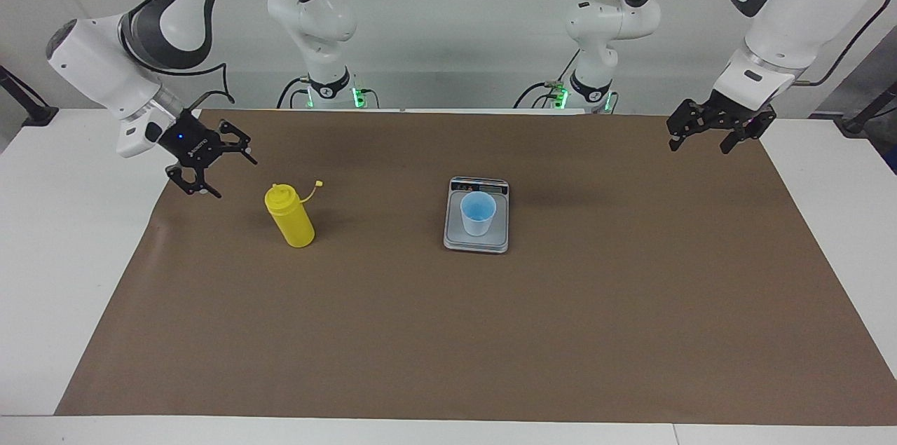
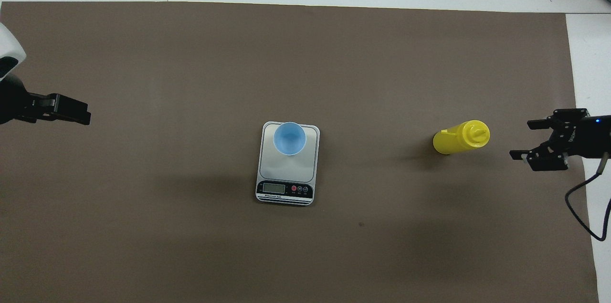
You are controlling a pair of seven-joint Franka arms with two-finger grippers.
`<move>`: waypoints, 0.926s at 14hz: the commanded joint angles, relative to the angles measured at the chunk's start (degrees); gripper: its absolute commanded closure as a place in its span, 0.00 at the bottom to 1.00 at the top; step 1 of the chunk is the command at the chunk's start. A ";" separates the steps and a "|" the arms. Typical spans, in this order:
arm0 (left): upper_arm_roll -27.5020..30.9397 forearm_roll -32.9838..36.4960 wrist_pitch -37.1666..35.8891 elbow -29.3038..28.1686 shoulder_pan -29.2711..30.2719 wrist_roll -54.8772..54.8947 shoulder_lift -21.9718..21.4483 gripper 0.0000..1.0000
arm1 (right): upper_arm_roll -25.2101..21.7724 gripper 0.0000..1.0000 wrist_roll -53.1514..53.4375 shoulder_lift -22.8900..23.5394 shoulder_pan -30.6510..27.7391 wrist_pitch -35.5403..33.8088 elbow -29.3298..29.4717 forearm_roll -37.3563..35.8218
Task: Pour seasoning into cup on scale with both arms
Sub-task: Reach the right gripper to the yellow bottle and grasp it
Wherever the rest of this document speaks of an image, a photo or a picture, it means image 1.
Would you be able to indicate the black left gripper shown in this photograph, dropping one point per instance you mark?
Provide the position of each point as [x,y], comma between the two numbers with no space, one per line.
[732,114]

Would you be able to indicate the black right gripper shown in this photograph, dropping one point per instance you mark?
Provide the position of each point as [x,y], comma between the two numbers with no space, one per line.
[188,141]

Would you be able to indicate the yellow squeeze bottle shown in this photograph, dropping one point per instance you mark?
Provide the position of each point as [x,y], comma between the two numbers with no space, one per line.
[291,221]

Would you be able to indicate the light blue plastic cup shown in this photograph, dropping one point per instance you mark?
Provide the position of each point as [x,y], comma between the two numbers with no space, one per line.
[478,217]

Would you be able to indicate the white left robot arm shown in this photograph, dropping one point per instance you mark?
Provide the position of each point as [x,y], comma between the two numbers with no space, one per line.
[792,3]

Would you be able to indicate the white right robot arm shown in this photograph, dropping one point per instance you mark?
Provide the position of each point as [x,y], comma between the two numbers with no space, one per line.
[98,66]

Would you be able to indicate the silver digital kitchen scale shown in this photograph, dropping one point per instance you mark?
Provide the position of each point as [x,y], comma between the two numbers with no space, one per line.
[454,240]

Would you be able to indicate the black clamp stand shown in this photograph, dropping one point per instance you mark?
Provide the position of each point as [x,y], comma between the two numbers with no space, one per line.
[858,124]
[38,114]

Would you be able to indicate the brown paper mat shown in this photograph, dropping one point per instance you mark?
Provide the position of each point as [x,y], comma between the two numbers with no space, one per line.
[448,333]

